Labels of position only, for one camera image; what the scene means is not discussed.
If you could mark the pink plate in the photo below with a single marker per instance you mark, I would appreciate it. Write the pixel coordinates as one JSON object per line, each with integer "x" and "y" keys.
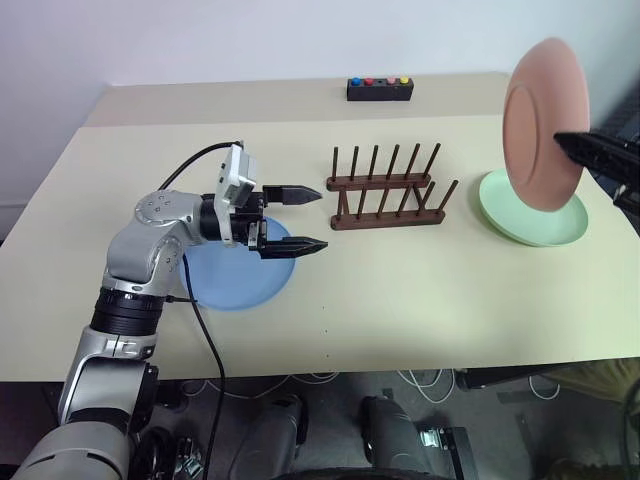
{"x": 540, "y": 125}

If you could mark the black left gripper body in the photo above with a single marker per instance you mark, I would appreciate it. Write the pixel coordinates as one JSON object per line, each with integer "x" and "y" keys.
{"x": 250, "y": 225}

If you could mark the dark blue equipment frame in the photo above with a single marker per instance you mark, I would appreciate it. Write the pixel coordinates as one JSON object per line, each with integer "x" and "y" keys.
{"x": 625, "y": 115}

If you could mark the black button box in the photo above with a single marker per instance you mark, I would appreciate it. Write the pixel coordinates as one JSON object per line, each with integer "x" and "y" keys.
{"x": 380, "y": 94}

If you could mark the blue plate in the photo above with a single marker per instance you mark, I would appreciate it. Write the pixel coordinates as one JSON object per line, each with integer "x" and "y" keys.
{"x": 240, "y": 285}

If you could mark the dark rounded shape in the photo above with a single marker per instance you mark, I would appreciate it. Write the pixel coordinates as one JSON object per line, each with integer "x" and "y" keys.
{"x": 272, "y": 440}
{"x": 390, "y": 435}

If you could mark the black table frame bar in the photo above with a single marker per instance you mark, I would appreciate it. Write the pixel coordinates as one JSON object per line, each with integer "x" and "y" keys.
{"x": 525, "y": 376}

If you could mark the green plate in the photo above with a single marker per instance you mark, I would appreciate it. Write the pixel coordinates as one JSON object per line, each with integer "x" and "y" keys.
{"x": 550, "y": 231}

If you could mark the wooden dish rack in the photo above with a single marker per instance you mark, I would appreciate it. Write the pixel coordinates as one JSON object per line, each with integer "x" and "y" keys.
{"x": 385, "y": 220}

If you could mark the black bracket with metal clasp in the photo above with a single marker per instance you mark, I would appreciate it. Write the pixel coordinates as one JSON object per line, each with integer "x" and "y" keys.
{"x": 445, "y": 447}

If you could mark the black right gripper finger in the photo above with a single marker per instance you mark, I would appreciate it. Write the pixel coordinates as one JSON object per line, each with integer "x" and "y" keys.
{"x": 600, "y": 152}
{"x": 622, "y": 138}

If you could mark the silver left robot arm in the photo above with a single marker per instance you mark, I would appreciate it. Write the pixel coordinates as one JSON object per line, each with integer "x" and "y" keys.
{"x": 135, "y": 245}

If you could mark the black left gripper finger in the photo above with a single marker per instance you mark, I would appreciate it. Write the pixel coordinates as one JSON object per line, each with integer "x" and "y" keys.
{"x": 295, "y": 247}
{"x": 292, "y": 195}

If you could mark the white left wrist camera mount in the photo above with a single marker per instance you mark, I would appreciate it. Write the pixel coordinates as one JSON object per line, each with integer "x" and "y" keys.
{"x": 235, "y": 170}

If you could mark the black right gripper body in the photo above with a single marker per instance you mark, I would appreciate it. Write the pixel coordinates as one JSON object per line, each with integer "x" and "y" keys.
{"x": 630, "y": 196}

